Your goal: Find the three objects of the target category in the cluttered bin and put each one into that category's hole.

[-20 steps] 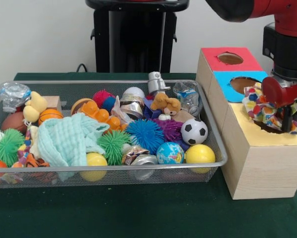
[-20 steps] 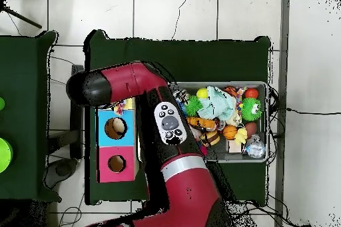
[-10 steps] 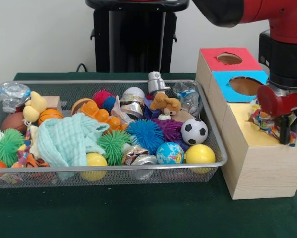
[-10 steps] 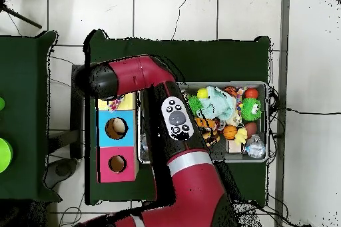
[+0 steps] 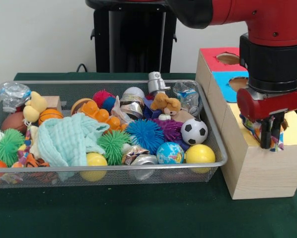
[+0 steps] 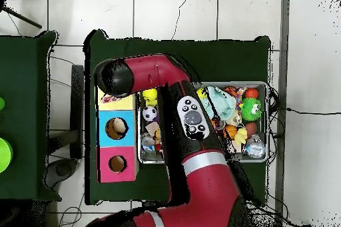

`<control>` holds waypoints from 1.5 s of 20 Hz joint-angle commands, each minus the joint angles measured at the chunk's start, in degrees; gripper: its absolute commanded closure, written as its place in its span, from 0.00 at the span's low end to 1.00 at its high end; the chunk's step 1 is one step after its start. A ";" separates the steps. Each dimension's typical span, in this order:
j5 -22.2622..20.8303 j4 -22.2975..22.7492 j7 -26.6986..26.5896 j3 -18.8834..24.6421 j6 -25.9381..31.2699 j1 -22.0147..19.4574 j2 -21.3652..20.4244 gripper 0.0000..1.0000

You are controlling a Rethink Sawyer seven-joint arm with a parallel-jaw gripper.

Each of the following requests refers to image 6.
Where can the black upright panel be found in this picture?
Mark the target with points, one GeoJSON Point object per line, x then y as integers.
{"type": "Point", "coordinates": [76, 110]}

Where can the black tripod leg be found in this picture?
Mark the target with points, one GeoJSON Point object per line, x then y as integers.
{"type": "Point", "coordinates": [21, 16]}

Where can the mint green cloth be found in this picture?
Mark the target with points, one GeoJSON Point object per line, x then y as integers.
{"type": "Point", "coordinates": [222, 102]}

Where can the bright green cup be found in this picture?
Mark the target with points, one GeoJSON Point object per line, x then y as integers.
{"type": "Point", "coordinates": [4, 155]}

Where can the green spiky ball with eyes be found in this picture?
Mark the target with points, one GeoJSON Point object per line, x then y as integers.
{"type": "Point", "coordinates": [251, 109]}

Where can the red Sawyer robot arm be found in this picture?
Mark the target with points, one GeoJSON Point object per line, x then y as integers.
{"type": "Point", "coordinates": [154, 72]}

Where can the yellow ball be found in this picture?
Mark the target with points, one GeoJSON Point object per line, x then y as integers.
{"type": "Point", "coordinates": [202, 93]}
{"type": "Point", "coordinates": [150, 97]}

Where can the black and white soccer ball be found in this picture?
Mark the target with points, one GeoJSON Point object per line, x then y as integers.
{"type": "Point", "coordinates": [150, 113]}

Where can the clear mesh bin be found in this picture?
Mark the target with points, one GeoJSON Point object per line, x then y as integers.
{"type": "Point", "coordinates": [256, 158]}

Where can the dark green table cloth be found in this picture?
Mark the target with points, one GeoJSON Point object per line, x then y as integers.
{"type": "Point", "coordinates": [229, 62]}

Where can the wooden box with three holes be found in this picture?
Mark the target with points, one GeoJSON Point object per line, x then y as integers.
{"type": "Point", "coordinates": [128, 142]}

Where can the small bright green object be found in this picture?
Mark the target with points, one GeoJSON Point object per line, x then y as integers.
{"type": "Point", "coordinates": [1, 104]}

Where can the green cloth side table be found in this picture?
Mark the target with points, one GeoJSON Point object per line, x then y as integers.
{"type": "Point", "coordinates": [26, 104]}

